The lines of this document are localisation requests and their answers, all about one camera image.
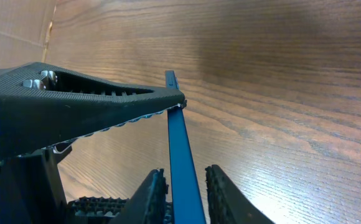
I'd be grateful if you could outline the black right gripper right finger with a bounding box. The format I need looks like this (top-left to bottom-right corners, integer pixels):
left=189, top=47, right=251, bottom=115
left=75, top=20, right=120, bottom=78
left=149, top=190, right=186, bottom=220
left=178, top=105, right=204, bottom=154
left=205, top=164, right=273, bottom=224

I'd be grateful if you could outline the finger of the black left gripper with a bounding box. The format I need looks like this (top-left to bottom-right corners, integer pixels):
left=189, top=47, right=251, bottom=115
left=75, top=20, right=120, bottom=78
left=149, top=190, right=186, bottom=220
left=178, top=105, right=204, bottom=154
left=0, top=62, right=185, bottom=161

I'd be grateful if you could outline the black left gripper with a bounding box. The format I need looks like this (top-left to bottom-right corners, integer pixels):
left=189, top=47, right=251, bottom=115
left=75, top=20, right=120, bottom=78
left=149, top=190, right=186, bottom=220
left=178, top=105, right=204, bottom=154
left=0, top=142, right=174, bottom=224

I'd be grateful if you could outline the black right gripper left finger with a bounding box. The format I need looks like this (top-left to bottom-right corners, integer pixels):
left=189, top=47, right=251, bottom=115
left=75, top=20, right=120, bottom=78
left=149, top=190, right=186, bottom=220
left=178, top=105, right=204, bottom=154
left=109, top=169, right=168, bottom=224

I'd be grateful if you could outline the blue Galaxy smartphone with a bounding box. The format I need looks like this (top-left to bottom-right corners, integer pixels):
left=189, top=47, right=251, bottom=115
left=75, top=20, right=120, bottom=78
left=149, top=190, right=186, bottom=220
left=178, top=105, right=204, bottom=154
left=164, top=70, right=207, bottom=224

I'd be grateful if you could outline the brown cardboard panel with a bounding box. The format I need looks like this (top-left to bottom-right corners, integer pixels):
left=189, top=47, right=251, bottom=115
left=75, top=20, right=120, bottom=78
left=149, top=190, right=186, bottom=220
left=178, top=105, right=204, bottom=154
left=0, top=0, right=57, bottom=68

